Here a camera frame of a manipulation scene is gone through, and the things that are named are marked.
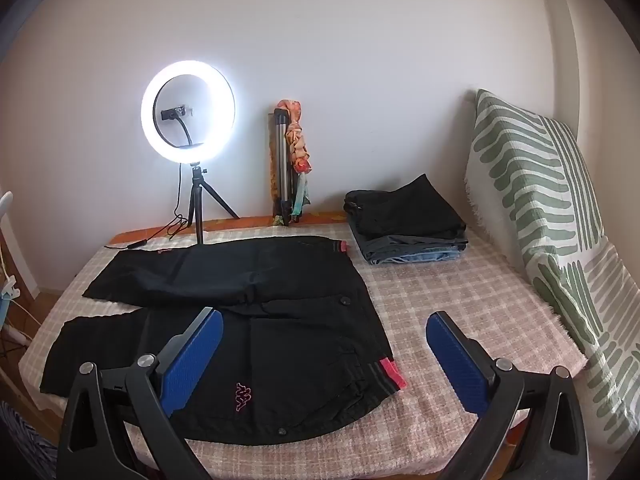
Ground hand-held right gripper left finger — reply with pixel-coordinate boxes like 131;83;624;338
56;306;224;480

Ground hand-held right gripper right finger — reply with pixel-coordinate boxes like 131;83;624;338
425;311;586;480

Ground black pants with pink trim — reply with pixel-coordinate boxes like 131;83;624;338
40;236;408;447

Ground folded grey pants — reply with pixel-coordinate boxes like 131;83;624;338
350;224;469;264

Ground pink checked blanket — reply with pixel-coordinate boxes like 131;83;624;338
17;220;588;479

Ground folded blue jeans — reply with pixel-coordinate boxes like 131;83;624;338
372;249;461;265

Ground orange bed sheet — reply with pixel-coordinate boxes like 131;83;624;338
107;211;352;247

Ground stack of folded clothes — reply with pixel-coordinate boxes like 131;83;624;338
344;174;468;241

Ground green striped white cushion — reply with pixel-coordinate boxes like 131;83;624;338
464;89;640;453

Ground dark striped cloth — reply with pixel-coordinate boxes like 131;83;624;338
0;400;59;480

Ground white clip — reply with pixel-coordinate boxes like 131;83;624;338
0;276;21;311

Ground colourful patterned scarf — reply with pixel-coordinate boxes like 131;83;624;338
272;99;314;224

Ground black phone holder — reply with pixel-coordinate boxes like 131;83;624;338
159;104;206;149

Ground black ring light cable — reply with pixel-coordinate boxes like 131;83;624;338
104;165;190;250

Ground white cable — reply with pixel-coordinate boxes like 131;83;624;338
0;240;47;338

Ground white ring light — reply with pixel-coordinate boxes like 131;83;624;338
140;60;237;165

